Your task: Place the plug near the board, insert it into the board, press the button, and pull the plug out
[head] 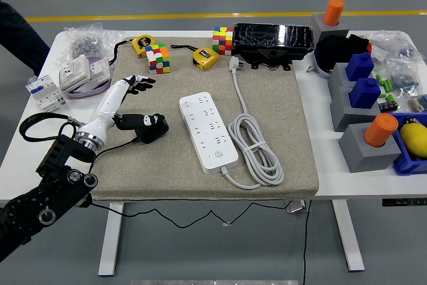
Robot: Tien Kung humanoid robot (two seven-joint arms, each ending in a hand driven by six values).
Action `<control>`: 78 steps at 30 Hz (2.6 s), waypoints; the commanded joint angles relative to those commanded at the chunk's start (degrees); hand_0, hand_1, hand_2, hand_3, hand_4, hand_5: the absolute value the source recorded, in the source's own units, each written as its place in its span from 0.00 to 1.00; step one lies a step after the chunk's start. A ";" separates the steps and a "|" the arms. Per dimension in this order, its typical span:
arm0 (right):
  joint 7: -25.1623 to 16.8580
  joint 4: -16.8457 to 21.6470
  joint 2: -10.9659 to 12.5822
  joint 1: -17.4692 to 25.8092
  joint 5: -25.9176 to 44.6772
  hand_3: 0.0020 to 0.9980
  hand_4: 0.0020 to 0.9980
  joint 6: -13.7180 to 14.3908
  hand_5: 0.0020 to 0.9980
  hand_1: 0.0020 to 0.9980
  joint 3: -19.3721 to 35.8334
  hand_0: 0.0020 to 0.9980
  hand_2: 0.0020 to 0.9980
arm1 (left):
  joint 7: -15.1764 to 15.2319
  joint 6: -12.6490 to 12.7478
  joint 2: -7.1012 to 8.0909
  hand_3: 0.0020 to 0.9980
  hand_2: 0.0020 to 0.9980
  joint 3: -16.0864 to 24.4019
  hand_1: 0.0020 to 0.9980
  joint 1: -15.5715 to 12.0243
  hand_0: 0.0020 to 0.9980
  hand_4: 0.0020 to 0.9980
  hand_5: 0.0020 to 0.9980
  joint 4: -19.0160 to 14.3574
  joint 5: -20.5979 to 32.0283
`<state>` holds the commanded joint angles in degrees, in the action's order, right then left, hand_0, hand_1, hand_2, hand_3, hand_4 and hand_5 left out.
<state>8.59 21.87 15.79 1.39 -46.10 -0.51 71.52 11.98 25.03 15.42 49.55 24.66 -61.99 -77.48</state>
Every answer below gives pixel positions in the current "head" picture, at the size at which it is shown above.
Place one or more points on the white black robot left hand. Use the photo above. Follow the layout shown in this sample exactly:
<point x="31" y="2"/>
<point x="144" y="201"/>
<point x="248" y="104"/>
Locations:
<point x="108" y="104"/>

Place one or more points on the black table control panel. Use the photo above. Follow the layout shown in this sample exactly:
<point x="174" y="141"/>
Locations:
<point x="403" y="202"/>

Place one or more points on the small black component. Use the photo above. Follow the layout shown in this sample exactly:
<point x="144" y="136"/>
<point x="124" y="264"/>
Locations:
<point x="388" y="104"/>

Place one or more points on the person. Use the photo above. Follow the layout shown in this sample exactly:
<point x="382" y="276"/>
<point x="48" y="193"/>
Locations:
<point x="20" y="38"/>

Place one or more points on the white table leg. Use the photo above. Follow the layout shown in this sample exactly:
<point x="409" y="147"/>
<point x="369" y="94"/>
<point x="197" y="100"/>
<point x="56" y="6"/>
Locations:
<point x="111" y="241"/>
<point x="348" y="235"/>

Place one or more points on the clear bag of metal nuts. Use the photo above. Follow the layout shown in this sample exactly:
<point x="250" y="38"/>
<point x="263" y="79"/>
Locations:
<point x="85" y="44"/>

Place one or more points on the clear bag of brown parts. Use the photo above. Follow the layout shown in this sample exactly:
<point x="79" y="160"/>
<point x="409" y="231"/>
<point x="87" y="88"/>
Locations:
<point x="419" y="103"/>

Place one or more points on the white blue round device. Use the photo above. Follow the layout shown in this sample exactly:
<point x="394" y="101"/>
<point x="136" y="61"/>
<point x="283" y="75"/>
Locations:
<point x="322" y="68"/>

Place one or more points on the clear bag of blue parts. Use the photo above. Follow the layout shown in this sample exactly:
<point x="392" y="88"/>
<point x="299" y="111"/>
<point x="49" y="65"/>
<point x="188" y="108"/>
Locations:
<point x="397" y="48"/>
<point x="405" y="81"/>

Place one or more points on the yellow tape measure square window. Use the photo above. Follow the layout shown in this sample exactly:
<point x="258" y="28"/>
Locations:
<point x="205" y="58"/>

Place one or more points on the white wall switch panel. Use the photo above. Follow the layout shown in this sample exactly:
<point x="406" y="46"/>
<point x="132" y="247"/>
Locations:
<point x="100" y="68"/>

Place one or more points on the yellow toy fruit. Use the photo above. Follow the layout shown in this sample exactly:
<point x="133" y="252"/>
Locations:
<point x="415" y="138"/>

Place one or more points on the black cloth cap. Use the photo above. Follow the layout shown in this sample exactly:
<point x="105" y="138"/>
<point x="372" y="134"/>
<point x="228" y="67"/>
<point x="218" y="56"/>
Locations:
<point x="337" y="51"/>

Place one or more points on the grey block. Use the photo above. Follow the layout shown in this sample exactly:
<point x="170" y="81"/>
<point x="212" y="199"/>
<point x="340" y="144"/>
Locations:
<point x="318" y="28"/>
<point x="337" y="79"/>
<point x="363" y="161"/>
<point x="343" y="115"/>

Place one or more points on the white power strip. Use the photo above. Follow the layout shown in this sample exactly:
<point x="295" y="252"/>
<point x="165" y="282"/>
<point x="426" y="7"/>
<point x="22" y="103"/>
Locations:
<point x="207" y="131"/>

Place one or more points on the small metal clip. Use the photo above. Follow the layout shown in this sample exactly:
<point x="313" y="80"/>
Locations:
<point x="311" y="69"/>

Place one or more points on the white circuit breaker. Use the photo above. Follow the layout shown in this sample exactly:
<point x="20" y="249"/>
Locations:
<point x="45" y="94"/>

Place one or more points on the white wall socket panel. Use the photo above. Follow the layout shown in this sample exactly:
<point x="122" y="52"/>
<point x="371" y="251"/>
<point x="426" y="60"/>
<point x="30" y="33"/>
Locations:
<point x="73" y="73"/>

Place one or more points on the yellow tape measure round label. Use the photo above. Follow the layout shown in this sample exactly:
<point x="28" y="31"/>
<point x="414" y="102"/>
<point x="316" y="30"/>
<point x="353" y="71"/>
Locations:
<point x="142" y="44"/>

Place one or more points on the metal bracket under table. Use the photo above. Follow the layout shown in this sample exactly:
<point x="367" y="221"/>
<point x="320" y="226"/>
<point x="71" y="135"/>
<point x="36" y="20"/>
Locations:
<point x="297" y="206"/>

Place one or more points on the grey-brown mat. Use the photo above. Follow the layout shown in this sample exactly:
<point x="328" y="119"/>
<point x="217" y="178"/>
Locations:
<point x="150" y="171"/>

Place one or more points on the blue plastic bin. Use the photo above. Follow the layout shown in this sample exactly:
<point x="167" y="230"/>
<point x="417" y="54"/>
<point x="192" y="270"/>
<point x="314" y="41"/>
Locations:
<point x="410" y="166"/>

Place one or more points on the orange cylinder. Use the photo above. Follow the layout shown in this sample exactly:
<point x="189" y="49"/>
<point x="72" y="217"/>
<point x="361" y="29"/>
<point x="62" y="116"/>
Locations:
<point x="380" y="129"/>
<point x="333" y="13"/>

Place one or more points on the black plug adapter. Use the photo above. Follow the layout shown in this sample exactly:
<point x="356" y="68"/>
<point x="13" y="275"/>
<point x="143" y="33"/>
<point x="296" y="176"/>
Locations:
<point x="155" y="135"/>

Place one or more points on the colourful puzzle cube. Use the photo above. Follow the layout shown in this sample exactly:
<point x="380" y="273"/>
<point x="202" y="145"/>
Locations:
<point x="158" y="59"/>
<point x="223" y="41"/>

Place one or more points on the small green cylinder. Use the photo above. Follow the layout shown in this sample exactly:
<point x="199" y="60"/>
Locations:
<point x="379" y="79"/>
<point x="388" y="85"/>

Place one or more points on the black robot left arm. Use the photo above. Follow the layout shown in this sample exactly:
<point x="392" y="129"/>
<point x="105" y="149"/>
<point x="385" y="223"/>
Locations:
<point x="50" y="195"/>

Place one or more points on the blue block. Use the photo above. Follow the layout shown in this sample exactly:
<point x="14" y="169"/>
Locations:
<point x="365" y="93"/>
<point x="359" y="66"/>

